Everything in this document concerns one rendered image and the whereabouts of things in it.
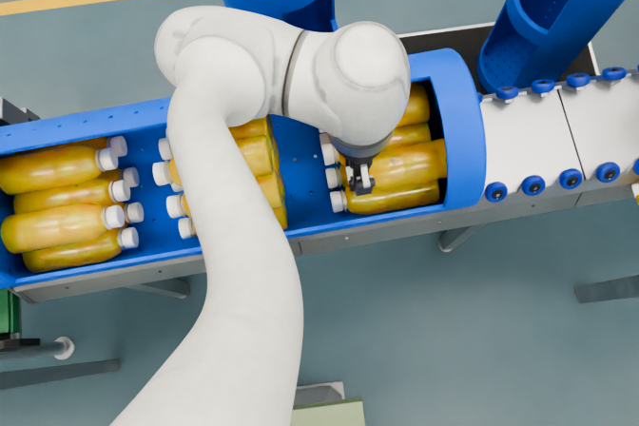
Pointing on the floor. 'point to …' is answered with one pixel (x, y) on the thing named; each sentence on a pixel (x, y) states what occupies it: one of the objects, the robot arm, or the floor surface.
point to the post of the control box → (55, 373)
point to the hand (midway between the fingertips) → (357, 170)
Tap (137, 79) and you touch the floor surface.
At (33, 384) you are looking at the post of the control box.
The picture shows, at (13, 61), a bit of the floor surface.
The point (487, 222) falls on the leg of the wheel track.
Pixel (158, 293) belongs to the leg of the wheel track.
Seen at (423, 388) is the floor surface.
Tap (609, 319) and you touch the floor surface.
